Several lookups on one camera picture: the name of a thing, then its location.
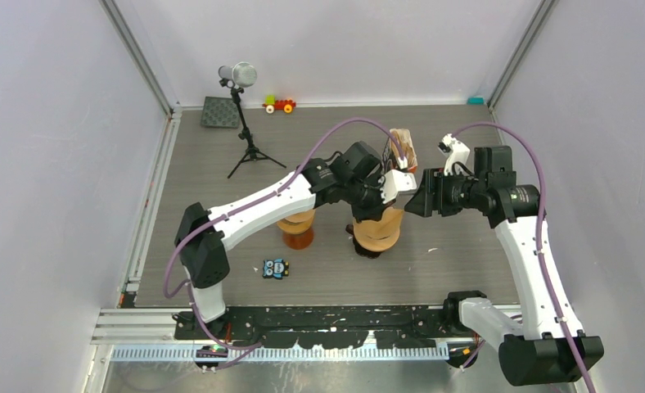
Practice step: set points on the colourful toy car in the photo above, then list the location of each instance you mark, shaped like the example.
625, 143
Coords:
272, 104

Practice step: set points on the orange coffee filter box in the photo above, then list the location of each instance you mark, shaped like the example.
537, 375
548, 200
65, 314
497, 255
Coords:
391, 154

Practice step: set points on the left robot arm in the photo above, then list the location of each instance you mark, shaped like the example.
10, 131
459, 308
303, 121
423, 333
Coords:
205, 236

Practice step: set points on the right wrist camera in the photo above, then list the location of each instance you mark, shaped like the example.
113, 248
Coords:
456, 154

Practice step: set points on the blue owl sticker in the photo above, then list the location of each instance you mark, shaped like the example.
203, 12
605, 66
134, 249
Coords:
277, 268

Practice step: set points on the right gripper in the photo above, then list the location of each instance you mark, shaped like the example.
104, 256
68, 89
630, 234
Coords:
426, 201

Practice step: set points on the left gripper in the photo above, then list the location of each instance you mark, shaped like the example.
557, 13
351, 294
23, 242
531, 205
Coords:
373, 213

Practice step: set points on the wooden ring stand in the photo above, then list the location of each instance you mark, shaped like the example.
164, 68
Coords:
366, 245

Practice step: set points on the silver microphone on tripod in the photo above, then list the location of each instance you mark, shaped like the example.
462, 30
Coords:
238, 77

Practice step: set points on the teal block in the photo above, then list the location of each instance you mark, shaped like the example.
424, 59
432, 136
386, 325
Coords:
477, 101

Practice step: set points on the dark grey studded plate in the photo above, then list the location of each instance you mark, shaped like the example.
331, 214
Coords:
219, 113

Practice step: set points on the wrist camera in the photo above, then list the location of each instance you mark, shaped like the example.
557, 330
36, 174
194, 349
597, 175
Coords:
397, 179
456, 154

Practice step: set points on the amber glass carafe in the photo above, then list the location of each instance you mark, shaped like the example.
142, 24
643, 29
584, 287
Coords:
298, 241

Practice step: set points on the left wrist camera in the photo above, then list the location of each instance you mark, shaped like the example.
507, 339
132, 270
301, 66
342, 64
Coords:
397, 179

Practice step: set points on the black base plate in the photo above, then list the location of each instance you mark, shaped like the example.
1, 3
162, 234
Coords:
331, 327

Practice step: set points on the brown paper coffee filter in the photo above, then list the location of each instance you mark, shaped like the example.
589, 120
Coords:
300, 217

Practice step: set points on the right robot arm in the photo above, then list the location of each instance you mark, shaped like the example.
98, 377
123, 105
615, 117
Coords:
548, 343

